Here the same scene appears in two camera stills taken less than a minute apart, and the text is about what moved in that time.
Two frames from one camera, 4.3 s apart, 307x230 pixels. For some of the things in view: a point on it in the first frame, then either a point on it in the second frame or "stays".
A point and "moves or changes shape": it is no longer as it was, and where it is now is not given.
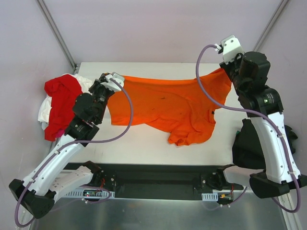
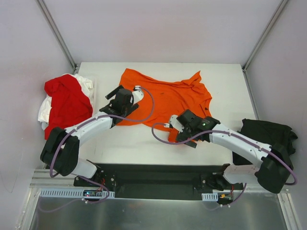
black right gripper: x=228 y=67 -> x=186 y=139
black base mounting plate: x=160 y=180 stays
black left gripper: x=100 y=84 -> x=129 y=110
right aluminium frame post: x=271 y=25 stays
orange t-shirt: x=175 y=104 moves or changes shape
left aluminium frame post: x=57 y=34 stays
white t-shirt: x=46 y=106 stays
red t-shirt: x=63 y=90 stays
